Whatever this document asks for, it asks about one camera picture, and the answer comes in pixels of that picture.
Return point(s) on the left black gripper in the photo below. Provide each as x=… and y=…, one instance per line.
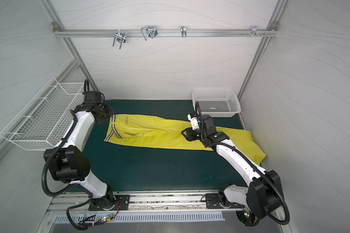
x=105, y=112

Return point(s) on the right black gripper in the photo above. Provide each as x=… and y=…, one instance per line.
x=191, y=134

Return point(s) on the yellow long pants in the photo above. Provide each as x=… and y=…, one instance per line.
x=156, y=132

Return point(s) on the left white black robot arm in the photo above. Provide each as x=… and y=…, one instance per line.
x=66, y=166

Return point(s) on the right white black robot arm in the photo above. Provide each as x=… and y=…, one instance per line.
x=263, y=195

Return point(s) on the white plastic perforated basket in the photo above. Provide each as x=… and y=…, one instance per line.
x=216, y=102

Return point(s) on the dark green table mat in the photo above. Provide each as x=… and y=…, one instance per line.
x=127, y=168

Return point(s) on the metal U-bolt hook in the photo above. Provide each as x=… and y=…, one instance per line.
x=119, y=39

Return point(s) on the metal double hook clamp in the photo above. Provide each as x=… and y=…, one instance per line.
x=149, y=31

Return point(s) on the small metal hook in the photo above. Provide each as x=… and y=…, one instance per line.
x=183, y=31

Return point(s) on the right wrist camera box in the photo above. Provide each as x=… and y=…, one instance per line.
x=192, y=117

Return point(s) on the white wire wall basket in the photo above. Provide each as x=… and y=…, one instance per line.
x=42, y=123

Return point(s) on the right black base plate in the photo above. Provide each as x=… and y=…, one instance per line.
x=219, y=201

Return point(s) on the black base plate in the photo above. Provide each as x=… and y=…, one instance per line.
x=219, y=201
x=121, y=203

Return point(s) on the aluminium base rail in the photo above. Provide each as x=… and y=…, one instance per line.
x=142, y=201

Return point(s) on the horizontal aluminium rail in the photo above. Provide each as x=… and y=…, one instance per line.
x=162, y=33

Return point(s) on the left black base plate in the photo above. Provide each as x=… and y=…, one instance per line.
x=121, y=203

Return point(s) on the metal bracket hook right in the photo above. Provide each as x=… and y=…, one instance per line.
x=254, y=33

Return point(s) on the white slotted cable duct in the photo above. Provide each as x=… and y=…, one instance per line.
x=145, y=217

